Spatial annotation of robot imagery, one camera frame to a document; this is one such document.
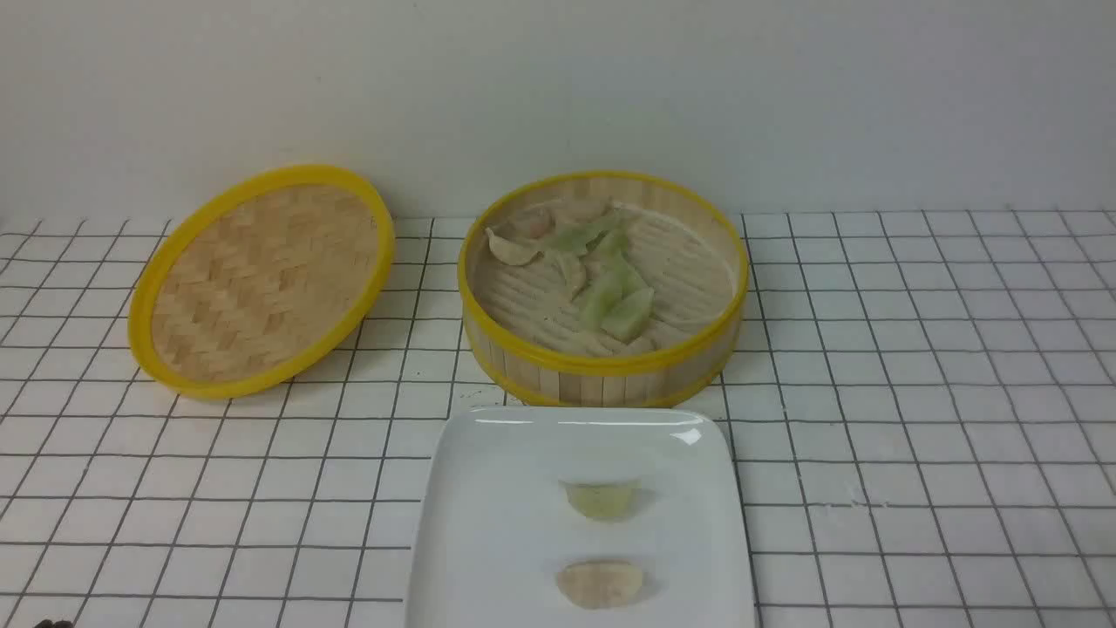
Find white dumpling left in steamer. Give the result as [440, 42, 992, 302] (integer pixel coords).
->
[485, 228, 543, 267]

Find green dumpling on plate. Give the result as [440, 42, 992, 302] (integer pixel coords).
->
[562, 480, 639, 522]

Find beige dumpling on plate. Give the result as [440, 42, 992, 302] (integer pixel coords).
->
[555, 560, 645, 611]

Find beige dumpling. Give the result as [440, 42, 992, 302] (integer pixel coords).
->
[554, 251, 589, 301]
[555, 560, 645, 611]

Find white square plate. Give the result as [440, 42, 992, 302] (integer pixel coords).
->
[404, 406, 759, 627]

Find pale dumpling back of steamer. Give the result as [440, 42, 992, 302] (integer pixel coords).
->
[551, 199, 610, 225]

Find small green dumpling in steamer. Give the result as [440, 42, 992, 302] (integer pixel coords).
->
[594, 228, 629, 258]

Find bamboo steamer basket yellow rim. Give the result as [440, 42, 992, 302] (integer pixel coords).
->
[458, 170, 749, 408]

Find bamboo steamer lid yellow rim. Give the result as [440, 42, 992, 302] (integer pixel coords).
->
[127, 164, 395, 399]

